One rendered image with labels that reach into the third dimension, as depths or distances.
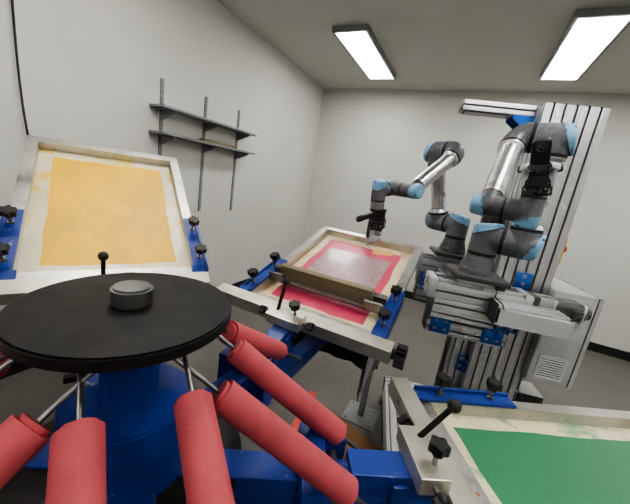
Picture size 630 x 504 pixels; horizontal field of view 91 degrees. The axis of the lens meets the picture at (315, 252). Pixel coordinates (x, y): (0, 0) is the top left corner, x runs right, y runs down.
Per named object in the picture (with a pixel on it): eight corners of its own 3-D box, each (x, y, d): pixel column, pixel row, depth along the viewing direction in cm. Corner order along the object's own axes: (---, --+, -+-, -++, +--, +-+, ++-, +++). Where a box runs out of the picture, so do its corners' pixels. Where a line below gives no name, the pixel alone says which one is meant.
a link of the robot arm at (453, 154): (476, 156, 167) (417, 206, 152) (458, 156, 176) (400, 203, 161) (473, 136, 161) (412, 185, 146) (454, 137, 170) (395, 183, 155)
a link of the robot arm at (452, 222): (458, 238, 177) (464, 214, 174) (438, 232, 188) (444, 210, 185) (470, 238, 183) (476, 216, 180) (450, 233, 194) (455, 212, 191)
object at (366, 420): (351, 399, 232) (375, 280, 211) (379, 412, 223) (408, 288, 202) (340, 417, 213) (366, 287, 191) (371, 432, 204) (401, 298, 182)
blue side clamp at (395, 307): (390, 301, 129) (393, 287, 126) (402, 305, 127) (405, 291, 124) (367, 348, 106) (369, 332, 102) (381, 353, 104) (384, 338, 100)
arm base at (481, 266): (487, 271, 146) (493, 251, 143) (499, 280, 131) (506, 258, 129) (454, 265, 148) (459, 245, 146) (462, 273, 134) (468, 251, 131)
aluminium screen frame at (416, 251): (324, 231, 189) (324, 225, 187) (422, 253, 165) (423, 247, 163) (240, 299, 127) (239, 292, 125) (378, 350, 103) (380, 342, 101)
